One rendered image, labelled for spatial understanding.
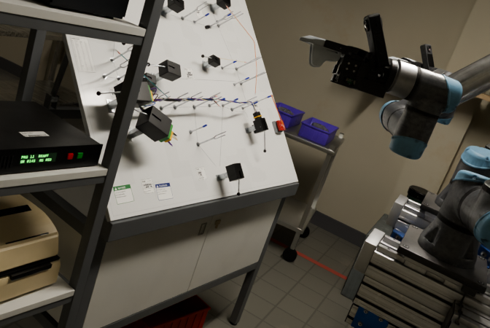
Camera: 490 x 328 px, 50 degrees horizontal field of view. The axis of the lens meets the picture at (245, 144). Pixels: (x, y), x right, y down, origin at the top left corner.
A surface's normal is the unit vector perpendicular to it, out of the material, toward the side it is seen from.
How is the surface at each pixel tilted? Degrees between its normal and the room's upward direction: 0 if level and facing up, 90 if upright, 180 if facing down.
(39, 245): 72
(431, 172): 90
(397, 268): 90
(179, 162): 48
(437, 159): 90
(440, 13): 90
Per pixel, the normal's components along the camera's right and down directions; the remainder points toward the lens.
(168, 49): 0.78, -0.30
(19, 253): 0.85, 0.10
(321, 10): -0.42, 0.11
